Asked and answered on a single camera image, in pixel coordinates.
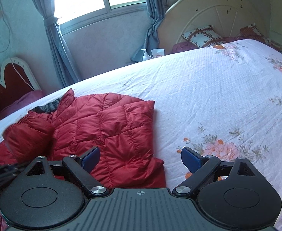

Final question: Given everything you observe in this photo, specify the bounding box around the red puffer jacket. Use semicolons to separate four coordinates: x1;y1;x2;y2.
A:
0;88;167;231

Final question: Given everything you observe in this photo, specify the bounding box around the white floral bed sheet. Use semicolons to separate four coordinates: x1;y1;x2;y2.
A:
0;40;282;230

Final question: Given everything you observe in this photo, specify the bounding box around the purple blanket on side bed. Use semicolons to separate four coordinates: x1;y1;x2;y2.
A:
0;90;45;120

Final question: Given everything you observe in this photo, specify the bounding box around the white pump bottle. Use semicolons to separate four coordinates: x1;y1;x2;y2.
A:
142;49;151;61

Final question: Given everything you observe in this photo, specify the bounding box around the white tissue box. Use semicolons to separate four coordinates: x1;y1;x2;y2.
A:
151;49;165;58

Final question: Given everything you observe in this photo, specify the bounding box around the patterned white brown pillow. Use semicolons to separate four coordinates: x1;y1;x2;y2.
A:
181;25;227;48

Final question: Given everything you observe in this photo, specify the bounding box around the red patterned pillow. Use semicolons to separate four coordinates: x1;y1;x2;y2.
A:
240;23;282;52

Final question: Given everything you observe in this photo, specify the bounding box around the cream round headboard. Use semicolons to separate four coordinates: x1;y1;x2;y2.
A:
158;0;268;54

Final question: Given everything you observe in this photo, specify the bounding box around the right grey curtain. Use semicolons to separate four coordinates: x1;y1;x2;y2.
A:
131;0;165;62

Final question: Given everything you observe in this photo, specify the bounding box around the grey curtain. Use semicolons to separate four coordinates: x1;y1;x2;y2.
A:
32;0;80;87
131;0;165;62

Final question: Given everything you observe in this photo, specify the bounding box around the left grey curtain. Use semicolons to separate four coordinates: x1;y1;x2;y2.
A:
32;0;80;87

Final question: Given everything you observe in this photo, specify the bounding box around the window with white frame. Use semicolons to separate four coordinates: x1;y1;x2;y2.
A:
54;0;146;35

